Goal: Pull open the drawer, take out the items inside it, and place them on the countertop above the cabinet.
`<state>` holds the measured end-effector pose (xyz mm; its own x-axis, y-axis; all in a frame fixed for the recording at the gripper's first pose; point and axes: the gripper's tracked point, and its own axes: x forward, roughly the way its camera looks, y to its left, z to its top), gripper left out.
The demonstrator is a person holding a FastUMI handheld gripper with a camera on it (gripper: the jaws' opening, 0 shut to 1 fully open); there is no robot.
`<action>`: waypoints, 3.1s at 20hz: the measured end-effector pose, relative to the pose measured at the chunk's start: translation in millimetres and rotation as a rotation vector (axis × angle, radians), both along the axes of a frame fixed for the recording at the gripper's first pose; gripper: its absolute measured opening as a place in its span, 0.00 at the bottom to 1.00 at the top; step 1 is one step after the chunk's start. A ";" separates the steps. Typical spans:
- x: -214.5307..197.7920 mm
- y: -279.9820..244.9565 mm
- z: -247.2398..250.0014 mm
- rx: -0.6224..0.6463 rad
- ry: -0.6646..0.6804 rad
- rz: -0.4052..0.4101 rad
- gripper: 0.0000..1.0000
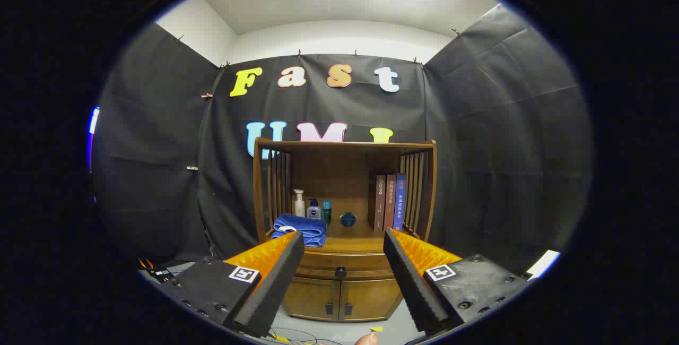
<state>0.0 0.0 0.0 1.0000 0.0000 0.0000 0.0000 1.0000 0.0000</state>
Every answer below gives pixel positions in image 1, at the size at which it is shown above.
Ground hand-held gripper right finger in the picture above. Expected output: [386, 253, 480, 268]
[383, 228, 531, 335]

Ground reddish brown book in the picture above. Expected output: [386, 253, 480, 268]
[383, 175, 397, 231]

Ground thin black cables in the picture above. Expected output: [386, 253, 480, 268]
[265, 326, 332, 345]

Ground dark brown book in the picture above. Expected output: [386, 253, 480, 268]
[374, 176, 387, 231]

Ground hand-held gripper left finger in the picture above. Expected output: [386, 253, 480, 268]
[159, 231, 306, 339]

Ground wooden countertop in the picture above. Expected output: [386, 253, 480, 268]
[265, 218, 420, 254]

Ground wooden cabinet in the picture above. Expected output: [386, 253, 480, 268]
[253, 137, 438, 322]

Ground blue folded towel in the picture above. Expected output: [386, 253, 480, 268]
[272, 213, 327, 248]

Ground blue book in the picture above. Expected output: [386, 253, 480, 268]
[393, 174, 407, 231]

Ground black electronic box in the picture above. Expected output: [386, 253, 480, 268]
[139, 257, 176, 283]

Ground wooden drawer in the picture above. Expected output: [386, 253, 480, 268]
[295, 252, 396, 281]

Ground wooden cabinet door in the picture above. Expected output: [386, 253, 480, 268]
[284, 276, 341, 320]
[339, 279, 402, 320]

